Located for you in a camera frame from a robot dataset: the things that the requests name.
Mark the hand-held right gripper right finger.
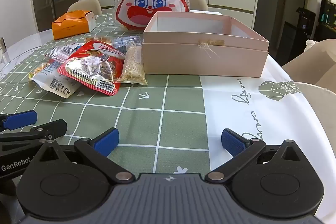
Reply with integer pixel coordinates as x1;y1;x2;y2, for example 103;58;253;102
205;128;306;182

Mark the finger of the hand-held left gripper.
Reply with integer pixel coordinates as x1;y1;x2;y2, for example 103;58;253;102
0;119;68;143
0;110;38;132

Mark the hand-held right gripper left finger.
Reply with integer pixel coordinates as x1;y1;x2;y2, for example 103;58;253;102
31;128;134;182

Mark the red snack packet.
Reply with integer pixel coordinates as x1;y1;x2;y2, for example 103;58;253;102
57;40;126;96

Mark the pink cardboard box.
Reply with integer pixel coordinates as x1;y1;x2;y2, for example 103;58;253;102
142;12;270;78

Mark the clear oat bar packet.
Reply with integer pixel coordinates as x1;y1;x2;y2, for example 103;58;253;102
115;45;148;86

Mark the clear barcode snack packet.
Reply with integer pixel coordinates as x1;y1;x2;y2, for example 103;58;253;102
47;44;84;63

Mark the blue white snack packet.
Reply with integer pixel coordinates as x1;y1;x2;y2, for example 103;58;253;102
112;36;142;47

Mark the orange tissue box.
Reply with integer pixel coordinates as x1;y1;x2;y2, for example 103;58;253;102
51;10;97;41

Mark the beige dining chair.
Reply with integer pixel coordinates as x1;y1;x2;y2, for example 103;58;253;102
281;39;336;94
67;0;102;16
186;0;208;12

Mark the black floor appliance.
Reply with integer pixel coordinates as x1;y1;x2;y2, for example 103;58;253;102
282;21;298;62

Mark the white crumpled cloth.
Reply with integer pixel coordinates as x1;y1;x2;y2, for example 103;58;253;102
306;40;319;52

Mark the white plastic package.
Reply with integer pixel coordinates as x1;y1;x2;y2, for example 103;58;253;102
188;9;223;16

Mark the black water dispenser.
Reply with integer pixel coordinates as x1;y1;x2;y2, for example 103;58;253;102
297;7;315;39

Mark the dark fish tank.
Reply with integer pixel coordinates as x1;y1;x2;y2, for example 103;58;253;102
319;0;336;41

